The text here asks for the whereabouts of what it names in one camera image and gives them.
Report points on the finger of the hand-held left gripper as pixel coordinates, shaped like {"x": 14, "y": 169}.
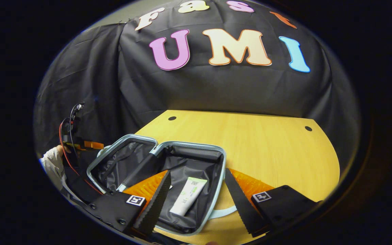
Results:
{"x": 94, "y": 145}

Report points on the black backdrop cloth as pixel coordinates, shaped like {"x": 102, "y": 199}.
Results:
{"x": 216, "y": 88}

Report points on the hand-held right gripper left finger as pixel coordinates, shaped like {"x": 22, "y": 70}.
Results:
{"x": 157, "y": 204}

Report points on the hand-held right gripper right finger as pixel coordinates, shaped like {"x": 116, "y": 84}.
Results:
{"x": 242, "y": 207}

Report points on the light blue suitcase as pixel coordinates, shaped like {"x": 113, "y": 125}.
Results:
{"x": 196, "y": 160}

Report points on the white green skincare tube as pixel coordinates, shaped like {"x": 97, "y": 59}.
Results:
{"x": 187, "y": 199}

